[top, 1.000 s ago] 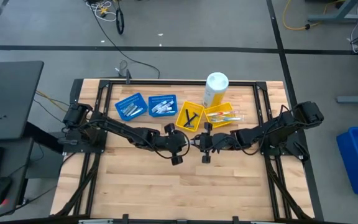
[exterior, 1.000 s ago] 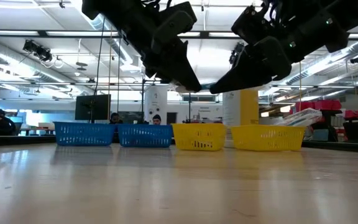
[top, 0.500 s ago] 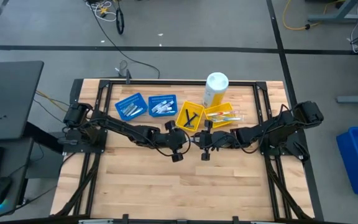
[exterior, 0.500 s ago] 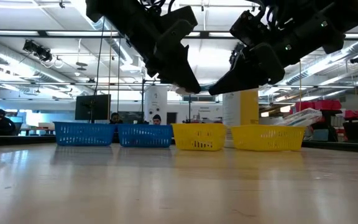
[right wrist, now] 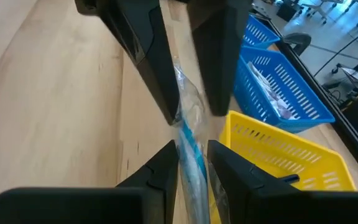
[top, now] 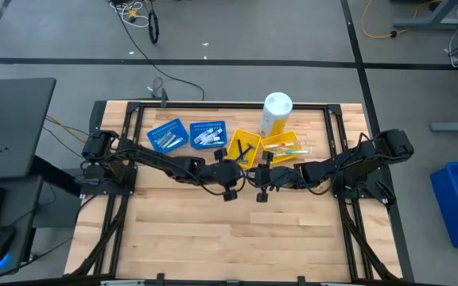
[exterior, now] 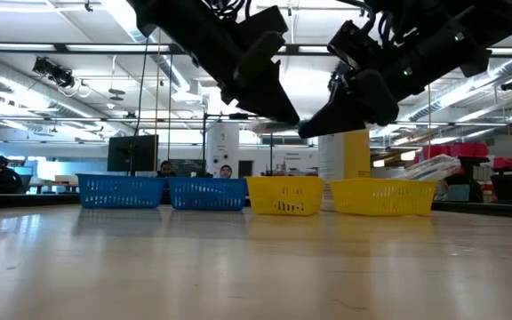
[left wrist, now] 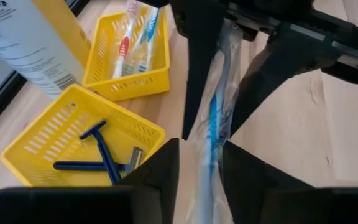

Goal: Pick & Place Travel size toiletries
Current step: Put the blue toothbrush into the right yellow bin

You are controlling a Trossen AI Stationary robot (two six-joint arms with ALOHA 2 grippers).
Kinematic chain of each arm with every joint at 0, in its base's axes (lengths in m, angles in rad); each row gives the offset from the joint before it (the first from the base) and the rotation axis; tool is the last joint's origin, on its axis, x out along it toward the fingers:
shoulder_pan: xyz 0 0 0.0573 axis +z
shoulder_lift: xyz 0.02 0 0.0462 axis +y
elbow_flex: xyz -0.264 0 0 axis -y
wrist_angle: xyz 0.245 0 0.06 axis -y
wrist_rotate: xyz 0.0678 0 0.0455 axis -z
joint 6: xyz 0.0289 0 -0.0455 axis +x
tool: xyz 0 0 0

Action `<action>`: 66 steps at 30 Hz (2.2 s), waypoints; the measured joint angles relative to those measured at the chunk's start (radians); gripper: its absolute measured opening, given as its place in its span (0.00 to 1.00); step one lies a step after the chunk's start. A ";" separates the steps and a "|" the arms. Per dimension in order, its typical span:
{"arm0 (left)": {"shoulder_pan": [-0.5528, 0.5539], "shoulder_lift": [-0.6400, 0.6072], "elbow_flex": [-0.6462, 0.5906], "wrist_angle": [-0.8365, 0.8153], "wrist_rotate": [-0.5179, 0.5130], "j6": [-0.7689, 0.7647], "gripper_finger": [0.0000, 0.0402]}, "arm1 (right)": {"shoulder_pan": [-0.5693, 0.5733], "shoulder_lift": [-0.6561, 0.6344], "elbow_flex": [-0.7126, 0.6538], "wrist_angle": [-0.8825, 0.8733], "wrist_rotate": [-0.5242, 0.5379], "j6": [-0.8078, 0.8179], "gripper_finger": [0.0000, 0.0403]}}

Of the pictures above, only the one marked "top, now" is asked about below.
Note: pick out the blue plastic slotted basket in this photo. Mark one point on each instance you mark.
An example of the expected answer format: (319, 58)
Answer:
(209, 125)
(173, 125)

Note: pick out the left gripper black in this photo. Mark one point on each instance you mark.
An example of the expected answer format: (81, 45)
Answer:
(225, 175)

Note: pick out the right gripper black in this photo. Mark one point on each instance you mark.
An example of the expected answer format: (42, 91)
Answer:
(276, 176)

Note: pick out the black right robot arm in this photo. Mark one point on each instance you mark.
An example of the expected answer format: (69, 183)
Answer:
(352, 163)

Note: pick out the red toothbrush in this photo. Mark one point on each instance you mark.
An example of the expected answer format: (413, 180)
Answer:
(288, 144)

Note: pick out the yellow plastic slotted basket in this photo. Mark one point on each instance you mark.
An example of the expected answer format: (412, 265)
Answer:
(272, 157)
(249, 137)

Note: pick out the grey desk base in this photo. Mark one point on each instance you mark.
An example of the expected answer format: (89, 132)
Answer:
(431, 22)

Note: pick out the white canister with yellow label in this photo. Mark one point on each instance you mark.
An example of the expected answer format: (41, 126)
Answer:
(276, 107)

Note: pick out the black frame bracket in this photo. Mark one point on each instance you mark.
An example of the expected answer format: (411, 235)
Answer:
(163, 97)

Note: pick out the dark blue disposable razor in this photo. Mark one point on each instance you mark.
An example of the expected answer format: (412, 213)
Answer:
(249, 150)
(239, 147)

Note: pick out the white packet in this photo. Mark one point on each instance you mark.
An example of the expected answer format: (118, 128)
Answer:
(163, 139)

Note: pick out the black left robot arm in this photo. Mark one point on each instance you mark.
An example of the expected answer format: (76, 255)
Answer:
(153, 157)

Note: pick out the black aluminium table frame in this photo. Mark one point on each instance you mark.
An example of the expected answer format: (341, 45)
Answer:
(233, 105)

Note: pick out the blue toothbrush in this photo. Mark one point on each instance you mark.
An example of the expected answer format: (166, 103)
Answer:
(296, 151)

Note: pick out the grey desk foot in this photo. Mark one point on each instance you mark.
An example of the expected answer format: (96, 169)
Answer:
(455, 127)

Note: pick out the black office desk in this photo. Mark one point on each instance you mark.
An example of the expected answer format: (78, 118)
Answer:
(14, 119)

